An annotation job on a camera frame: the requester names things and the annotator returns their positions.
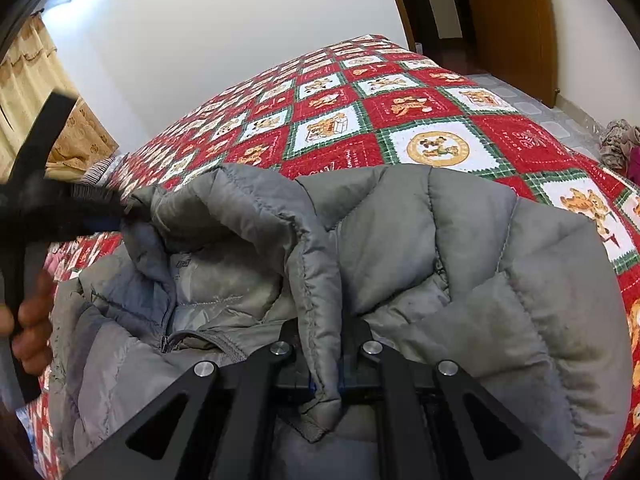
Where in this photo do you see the clothes pile on floor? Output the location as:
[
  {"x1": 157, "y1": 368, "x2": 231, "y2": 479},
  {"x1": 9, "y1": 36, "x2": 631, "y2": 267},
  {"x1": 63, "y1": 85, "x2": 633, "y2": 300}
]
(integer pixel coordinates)
[{"x1": 600, "y1": 119, "x2": 640, "y2": 185}]

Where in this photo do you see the beige patterned curtain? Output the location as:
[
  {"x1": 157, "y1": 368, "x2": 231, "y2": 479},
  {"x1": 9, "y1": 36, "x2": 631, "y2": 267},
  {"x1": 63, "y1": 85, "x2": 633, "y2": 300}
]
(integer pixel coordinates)
[{"x1": 0, "y1": 13, "x2": 118, "y2": 180}]

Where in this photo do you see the brown wooden door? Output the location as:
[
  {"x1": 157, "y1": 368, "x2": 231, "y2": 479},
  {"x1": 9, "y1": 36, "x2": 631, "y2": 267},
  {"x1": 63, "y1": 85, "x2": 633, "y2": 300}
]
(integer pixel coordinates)
[{"x1": 469, "y1": 0, "x2": 558, "y2": 107}]

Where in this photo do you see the grey padded jacket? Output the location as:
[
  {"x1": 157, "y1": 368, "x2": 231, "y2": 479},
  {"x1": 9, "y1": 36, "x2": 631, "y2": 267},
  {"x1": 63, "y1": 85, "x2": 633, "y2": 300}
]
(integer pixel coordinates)
[{"x1": 49, "y1": 164, "x2": 632, "y2": 479}]

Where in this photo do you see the person's left hand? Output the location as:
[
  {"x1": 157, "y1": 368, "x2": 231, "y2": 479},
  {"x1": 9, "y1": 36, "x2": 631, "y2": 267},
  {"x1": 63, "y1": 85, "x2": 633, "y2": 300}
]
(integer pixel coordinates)
[{"x1": 0, "y1": 270, "x2": 54, "y2": 377}]

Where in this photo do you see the striped grey pillow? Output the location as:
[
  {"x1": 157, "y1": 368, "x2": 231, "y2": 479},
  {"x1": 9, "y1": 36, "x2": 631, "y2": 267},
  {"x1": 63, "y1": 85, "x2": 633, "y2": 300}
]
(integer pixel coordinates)
[{"x1": 79, "y1": 154, "x2": 128, "y2": 186}]

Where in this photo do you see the red patchwork bear quilt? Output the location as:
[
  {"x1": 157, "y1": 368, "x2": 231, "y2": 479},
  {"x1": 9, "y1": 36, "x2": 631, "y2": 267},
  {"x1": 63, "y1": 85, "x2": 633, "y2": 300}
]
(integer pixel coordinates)
[{"x1": 36, "y1": 36, "x2": 639, "y2": 479}]

